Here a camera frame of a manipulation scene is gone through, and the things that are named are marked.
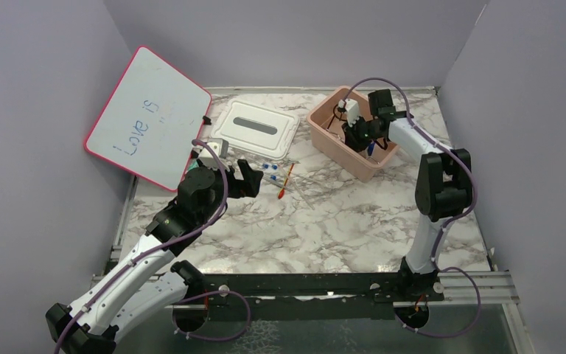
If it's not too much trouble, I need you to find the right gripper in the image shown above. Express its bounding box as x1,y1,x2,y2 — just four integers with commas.
341,114,382,153

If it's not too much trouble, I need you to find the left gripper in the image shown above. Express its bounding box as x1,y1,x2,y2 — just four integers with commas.
198,158,263,225

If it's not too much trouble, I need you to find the clear glass stirring rod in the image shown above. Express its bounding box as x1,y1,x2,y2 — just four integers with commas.
292,176,315,210

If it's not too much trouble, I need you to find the black wire tripod stand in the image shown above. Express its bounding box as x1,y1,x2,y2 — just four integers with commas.
326,103,347,131

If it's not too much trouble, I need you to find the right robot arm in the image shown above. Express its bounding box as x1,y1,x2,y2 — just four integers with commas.
336,89,475,300

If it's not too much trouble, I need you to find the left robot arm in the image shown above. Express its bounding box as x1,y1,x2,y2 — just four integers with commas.
46,159,263,353

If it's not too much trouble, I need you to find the red yellow green spatula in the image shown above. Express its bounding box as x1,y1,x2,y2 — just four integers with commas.
277,162,295,200

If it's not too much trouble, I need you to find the pink plastic bin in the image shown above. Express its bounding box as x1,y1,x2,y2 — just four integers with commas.
307,86,399,182

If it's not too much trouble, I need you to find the white plastic lid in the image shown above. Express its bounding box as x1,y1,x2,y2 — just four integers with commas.
210,99,300,161

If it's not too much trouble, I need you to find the green whiteboard marker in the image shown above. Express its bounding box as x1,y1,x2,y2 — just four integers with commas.
186,159,200,172

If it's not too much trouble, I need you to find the pink-framed whiteboard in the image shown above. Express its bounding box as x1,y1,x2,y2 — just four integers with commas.
84,46,212,191

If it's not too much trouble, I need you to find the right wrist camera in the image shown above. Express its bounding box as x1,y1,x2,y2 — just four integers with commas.
338,99,362,127

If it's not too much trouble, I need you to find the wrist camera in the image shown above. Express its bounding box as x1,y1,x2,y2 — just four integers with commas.
338,99,362,127
197,138,229,169

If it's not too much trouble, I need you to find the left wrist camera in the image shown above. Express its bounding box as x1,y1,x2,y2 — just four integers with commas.
197,138,229,169

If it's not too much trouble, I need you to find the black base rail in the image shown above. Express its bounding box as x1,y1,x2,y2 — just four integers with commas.
87,271,514,324

